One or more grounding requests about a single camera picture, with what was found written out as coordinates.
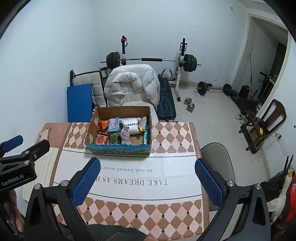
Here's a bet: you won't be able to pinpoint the white bench press rack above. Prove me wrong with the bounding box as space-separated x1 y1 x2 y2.
120 35 189 102

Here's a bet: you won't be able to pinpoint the white soft packet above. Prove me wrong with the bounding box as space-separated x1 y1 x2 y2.
121 118 140 135

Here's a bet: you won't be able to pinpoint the black floor cable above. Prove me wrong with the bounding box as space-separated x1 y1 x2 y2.
259 134 282 151

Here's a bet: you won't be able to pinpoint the dark exercise equipment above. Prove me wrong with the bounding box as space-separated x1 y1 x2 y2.
253 71 277 102

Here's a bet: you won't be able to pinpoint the beige round-backed chair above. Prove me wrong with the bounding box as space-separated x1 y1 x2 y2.
200 142 236 211

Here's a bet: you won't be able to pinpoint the white goose plush toy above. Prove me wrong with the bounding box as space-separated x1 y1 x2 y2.
267 170 295 223

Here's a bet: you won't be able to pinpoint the cream ribbed placemat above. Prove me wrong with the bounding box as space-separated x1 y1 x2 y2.
22 147 62 202

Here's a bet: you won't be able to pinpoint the small barbell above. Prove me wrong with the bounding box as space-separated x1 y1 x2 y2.
195 81 233 96

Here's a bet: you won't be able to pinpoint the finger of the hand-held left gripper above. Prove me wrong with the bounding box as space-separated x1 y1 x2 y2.
0 136 24 158
22 139 51 163

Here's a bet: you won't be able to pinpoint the black router antennas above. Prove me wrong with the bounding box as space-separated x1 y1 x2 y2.
283 155 294 172

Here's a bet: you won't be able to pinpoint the light blue cartoon packet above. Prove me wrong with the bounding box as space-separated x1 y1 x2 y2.
108 118 120 133

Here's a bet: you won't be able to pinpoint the black speaker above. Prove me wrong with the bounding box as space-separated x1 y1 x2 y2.
238 85 250 98

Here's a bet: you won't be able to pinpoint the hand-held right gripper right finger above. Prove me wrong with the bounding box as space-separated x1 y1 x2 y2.
195 158 271 241

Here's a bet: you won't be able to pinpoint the cardboard scrap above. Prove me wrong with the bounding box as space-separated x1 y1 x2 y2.
38 128 51 142

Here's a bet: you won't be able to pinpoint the pinkish grey sock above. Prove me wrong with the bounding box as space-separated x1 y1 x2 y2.
120 127 131 144

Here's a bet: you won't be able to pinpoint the barbell with black plates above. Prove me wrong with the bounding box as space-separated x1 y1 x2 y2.
100 52 201 72

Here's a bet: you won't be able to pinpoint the beige padded panel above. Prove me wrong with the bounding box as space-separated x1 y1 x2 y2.
70 70 108 107

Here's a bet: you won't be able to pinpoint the dark wooden chair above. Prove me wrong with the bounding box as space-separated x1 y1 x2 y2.
239 99 287 154

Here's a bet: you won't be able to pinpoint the orange snack packet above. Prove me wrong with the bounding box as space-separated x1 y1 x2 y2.
97 120 110 132

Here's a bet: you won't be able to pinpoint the green snack packet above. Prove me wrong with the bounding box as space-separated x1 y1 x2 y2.
109 132 121 145

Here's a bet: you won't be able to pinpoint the cardboard box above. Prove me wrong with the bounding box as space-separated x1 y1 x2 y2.
84 106 152 157

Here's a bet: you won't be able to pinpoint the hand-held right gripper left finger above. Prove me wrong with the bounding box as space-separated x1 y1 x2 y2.
24 157 101 241

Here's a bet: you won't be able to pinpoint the person's dark clothing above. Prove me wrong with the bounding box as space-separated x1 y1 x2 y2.
87 224 149 241

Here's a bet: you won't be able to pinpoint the blue foam board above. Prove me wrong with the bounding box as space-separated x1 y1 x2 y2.
67 84 93 123

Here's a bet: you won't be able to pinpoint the red plastic bag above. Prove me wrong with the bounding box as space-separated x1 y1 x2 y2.
283 183 296 223

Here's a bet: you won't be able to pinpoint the pair of white shoes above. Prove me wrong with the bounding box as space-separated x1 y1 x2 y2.
236 113 249 124

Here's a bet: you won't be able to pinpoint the white down jacket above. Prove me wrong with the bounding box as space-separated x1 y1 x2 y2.
104 64 160 107

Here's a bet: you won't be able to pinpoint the black weight bench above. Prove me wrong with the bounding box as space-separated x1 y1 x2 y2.
157 68 177 122

